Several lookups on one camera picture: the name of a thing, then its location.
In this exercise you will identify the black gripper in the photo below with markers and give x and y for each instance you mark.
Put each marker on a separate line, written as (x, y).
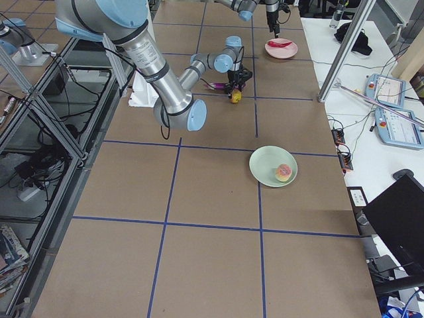
(233, 77)
(271, 15)

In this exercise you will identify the red chili pepper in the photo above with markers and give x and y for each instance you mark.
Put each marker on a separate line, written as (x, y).
(275, 44)

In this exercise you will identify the purple eggplant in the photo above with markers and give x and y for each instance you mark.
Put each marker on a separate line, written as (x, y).
(216, 86)

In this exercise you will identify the peach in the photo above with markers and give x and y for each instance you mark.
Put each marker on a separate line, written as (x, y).
(283, 173)

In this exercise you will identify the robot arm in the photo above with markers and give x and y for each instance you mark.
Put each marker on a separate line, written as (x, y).
(126, 24)
(246, 8)

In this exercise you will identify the pink plate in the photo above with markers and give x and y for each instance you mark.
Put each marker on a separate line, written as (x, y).
(282, 53)

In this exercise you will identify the metal rod stand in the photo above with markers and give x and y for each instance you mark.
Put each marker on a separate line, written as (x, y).
(378, 104)

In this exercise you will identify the green plate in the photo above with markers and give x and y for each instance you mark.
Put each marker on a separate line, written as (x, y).
(264, 161)

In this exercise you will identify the teach pendant far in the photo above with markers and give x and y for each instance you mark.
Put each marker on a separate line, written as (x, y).
(386, 90)

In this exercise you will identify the teach pendant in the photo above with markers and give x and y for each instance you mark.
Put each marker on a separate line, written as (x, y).
(386, 90)
(396, 131)

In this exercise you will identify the orange power strip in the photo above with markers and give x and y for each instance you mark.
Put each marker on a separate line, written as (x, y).
(343, 151)

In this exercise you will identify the teach pendant near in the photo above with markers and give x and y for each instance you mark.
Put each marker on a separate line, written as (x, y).
(396, 131)

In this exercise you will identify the black monitor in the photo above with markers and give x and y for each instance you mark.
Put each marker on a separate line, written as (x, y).
(396, 215)

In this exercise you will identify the aluminium frame post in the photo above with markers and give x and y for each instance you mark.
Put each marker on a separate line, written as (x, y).
(350, 37)

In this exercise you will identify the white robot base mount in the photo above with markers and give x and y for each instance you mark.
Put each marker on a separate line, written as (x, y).
(143, 94)

